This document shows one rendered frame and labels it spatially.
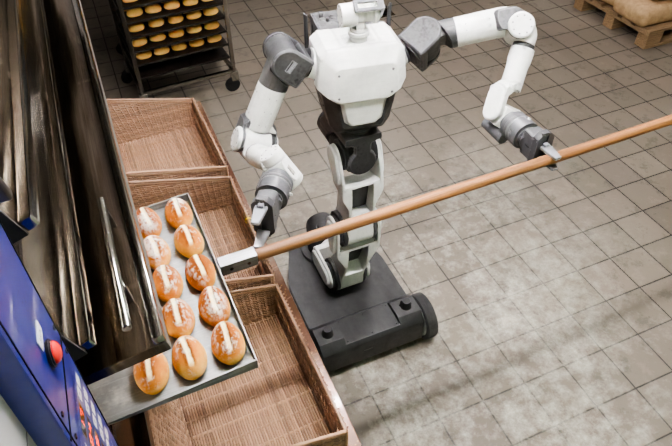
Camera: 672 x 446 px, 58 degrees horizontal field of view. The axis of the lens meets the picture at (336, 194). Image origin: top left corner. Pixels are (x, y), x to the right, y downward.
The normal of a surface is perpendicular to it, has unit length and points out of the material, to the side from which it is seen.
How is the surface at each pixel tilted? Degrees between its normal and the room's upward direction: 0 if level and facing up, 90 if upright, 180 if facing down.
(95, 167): 8
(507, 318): 0
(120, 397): 0
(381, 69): 90
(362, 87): 90
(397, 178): 0
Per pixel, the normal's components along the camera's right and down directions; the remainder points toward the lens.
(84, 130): -0.14, -0.70
